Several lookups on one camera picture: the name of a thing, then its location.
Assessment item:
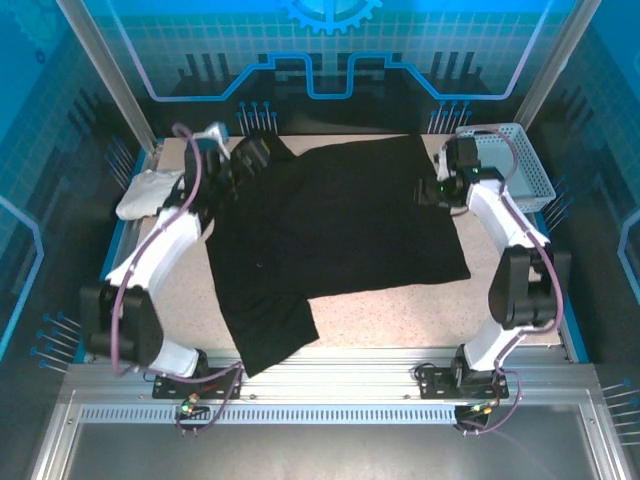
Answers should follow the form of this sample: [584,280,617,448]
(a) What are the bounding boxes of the pale blue perforated plastic basket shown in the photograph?
[469,122,557,214]

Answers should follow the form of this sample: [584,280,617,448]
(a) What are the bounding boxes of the black floral print t-shirt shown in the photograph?
[204,132,472,380]

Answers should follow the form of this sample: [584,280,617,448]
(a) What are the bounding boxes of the folded white t-shirt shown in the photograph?
[115,168,186,221]

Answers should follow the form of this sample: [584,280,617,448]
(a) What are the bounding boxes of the steel sheet panel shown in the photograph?
[62,423,601,480]

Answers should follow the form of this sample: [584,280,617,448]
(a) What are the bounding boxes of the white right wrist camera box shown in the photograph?
[433,141,455,182]

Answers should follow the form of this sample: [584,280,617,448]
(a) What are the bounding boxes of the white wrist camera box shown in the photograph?
[433,141,455,182]
[193,121,232,151]

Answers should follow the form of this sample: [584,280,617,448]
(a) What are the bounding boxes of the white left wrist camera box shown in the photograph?
[193,121,232,151]

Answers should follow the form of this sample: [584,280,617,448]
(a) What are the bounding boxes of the aluminium frame post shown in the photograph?
[503,0,604,152]
[53,0,165,157]

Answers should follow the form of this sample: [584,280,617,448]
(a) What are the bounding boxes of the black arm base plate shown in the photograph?
[152,367,244,400]
[417,364,510,400]

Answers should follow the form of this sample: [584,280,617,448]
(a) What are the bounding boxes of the aluminium mounting rail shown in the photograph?
[67,347,599,406]

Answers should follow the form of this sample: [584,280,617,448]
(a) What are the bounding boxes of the cable connector with indicator lights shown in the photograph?
[457,398,496,420]
[177,397,210,420]

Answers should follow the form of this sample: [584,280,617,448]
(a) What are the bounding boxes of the grey slotted cable duct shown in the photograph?
[78,405,459,426]

